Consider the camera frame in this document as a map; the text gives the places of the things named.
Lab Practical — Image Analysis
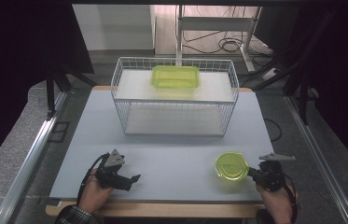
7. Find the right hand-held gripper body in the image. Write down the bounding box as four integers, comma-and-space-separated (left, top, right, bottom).
254, 152, 297, 192

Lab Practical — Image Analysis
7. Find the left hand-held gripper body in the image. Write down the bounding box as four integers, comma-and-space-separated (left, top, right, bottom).
95, 148, 132, 191

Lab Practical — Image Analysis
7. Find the round green plastic container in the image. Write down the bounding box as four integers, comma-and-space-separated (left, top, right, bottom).
214, 151, 250, 182

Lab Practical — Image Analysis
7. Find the white wire rack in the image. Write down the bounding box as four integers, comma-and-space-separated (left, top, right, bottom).
110, 56, 241, 138

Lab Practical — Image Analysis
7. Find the rectangular green plastic container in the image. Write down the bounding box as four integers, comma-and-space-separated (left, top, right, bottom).
150, 64, 202, 91

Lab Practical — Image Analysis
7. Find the person's right hand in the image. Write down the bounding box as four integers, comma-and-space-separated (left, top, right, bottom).
255, 182, 299, 224

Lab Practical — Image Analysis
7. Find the person's left hand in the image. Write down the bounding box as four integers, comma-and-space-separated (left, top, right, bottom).
77, 169, 114, 215

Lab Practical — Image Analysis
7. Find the black metal stand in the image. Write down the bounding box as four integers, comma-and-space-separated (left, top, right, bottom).
44, 60, 99, 121
251, 7, 348, 126

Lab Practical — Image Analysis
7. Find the white power strip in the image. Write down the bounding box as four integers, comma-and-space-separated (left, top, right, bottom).
261, 67, 280, 82

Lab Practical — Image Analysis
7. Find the black curtain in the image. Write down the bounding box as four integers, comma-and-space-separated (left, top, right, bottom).
254, 0, 348, 181
0, 0, 95, 181

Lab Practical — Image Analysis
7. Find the right hand-held gripper cable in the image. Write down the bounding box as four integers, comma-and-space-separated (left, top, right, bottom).
278, 169, 299, 224

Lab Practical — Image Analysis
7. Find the black floor cable loop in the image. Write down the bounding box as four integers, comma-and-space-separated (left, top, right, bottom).
263, 117, 284, 143

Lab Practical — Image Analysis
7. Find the aluminium rail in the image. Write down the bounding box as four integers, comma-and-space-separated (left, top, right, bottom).
0, 91, 69, 224
284, 93, 348, 224

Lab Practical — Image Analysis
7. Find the bundle of black floor cables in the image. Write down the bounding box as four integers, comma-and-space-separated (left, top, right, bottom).
181, 5, 273, 56

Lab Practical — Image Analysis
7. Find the white metal desk frame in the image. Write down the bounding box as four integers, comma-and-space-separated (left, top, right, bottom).
175, 4, 262, 75

